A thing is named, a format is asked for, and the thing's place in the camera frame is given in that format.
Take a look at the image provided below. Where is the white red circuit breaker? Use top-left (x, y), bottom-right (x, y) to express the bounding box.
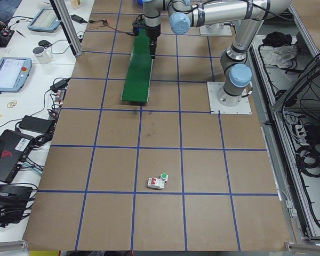
top-left (147, 177), bottom-right (165, 190)

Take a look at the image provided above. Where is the black laptop computer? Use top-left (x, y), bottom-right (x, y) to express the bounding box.
top-left (0, 129), bottom-right (34, 183)

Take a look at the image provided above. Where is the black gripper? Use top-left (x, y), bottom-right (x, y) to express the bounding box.
top-left (132, 15), bottom-right (161, 59)

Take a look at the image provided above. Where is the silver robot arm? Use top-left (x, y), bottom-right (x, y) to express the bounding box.
top-left (163, 1), bottom-right (291, 99)
top-left (133, 1), bottom-right (198, 59)

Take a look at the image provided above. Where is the red black power wire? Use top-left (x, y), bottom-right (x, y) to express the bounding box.
top-left (88, 19), bottom-right (135, 36)

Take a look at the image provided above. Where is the white mug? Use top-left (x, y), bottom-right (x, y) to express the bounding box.
top-left (33, 46), bottom-right (53, 64)

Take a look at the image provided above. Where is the blue teach pendant near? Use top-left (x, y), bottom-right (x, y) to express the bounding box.
top-left (0, 57), bottom-right (32, 93)

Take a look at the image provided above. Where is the aluminium frame post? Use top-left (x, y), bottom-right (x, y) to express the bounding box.
top-left (50, 0), bottom-right (83, 57)

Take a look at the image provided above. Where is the green push button switch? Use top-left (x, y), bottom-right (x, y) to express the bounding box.
top-left (160, 173), bottom-right (169, 182)

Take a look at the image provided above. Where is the green conveyor belt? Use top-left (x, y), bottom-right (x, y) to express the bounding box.
top-left (121, 29), bottom-right (153, 103)

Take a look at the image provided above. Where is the black power adapter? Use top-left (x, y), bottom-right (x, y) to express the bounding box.
top-left (19, 115), bottom-right (55, 134)

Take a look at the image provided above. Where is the blue teach pendant far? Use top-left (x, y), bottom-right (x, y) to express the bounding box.
top-left (27, 8), bottom-right (60, 33)

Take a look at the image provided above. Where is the blue teach pendant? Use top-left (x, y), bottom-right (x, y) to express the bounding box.
top-left (0, 57), bottom-right (32, 93)
top-left (27, 8), bottom-right (60, 33)

